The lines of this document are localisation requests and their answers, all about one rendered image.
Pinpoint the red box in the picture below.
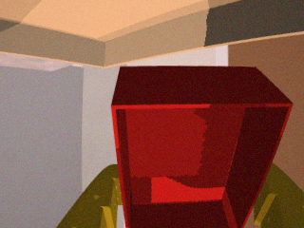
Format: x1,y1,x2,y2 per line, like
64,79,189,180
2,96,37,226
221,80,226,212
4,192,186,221
111,66,293,228

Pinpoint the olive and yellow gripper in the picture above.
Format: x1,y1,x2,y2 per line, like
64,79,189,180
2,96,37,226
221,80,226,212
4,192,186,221
56,163,304,228

